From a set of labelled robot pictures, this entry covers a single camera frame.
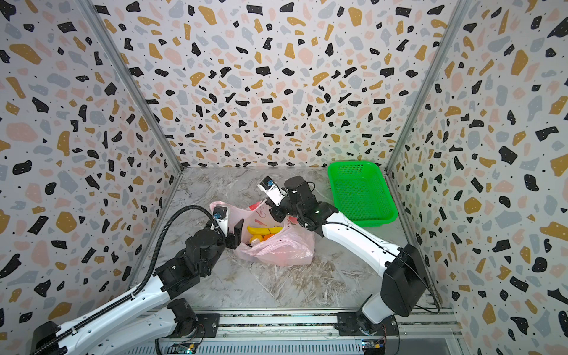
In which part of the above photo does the green plastic basket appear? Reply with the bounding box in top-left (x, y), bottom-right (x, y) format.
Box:
top-left (328, 161), bottom-right (398, 227)

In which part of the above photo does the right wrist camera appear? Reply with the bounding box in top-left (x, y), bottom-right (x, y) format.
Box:
top-left (258, 176), bottom-right (286, 206)

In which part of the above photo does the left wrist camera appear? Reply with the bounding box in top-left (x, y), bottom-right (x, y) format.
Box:
top-left (213, 205), bottom-right (229, 237)

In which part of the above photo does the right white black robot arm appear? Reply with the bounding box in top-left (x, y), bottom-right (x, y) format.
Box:
top-left (258, 176), bottom-right (428, 335)

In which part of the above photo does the small circuit board left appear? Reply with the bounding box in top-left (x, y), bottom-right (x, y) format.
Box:
top-left (171, 343), bottom-right (198, 354)

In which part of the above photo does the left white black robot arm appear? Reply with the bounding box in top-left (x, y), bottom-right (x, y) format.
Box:
top-left (31, 220), bottom-right (244, 354)

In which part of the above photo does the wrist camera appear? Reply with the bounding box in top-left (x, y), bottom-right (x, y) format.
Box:
top-left (213, 205), bottom-right (229, 237)
top-left (258, 176), bottom-right (286, 206)

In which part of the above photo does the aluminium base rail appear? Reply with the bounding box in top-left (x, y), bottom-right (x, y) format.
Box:
top-left (86, 308), bottom-right (462, 355)

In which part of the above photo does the yellow lemon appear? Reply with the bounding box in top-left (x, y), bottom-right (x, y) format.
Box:
top-left (249, 235), bottom-right (263, 246)

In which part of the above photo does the left black corrugated cable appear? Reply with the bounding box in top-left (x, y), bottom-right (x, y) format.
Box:
top-left (30, 205), bottom-right (218, 355)

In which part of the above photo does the small circuit board right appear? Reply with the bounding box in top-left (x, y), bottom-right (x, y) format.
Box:
top-left (362, 340), bottom-right (386, 355)

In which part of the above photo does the yellow banana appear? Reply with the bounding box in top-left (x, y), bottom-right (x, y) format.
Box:
top-left (247, 226), bottom-right (283, 236)

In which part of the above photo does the small circuit board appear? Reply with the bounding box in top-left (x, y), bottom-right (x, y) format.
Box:
top-left (171, 343), bottom-right (198, 354)
top-left (362, 340), bottom-right (386, 355)

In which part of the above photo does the pink plastic bag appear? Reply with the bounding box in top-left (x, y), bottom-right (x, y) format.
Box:
top-left (209, 201), bottom-right (315, 267)

